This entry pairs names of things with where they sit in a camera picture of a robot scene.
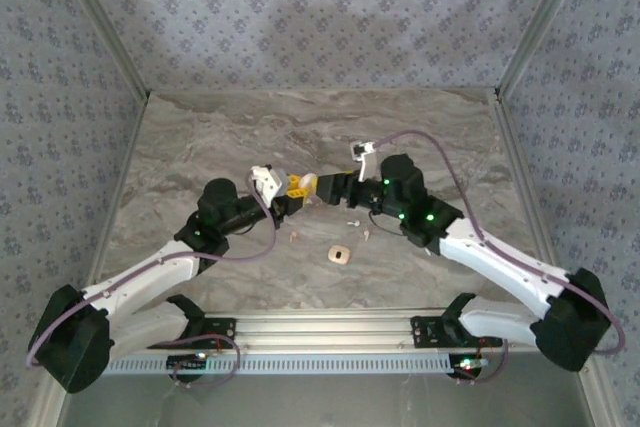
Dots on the white earbud charging case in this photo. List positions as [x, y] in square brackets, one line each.
[309, 182]

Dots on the white earbud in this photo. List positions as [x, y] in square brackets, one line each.
[354, 222]

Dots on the peach earbud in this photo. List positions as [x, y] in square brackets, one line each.
[365, 234]
[294, 235]

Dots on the peach earbud charging case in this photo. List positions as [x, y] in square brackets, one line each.
[332, 254]

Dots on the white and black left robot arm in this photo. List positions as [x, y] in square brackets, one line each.
[145, 272]

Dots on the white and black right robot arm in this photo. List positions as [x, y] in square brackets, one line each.
[500, 262]

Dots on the black controller board green light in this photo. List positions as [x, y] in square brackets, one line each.
[187, 364]
[467, 369]

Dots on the grey metal panel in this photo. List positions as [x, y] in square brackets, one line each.
[320, 402]

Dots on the aluminium table edge rail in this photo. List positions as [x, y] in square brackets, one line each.
[522, 172]
[131, 147]

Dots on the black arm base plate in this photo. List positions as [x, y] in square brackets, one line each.
[425, 332]
[220, 332]

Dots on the long aluminium mounting rail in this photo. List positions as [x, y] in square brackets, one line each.
[320, 329]

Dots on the aluminium frame post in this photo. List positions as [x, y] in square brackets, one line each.
[541, 22]
[104, 22]

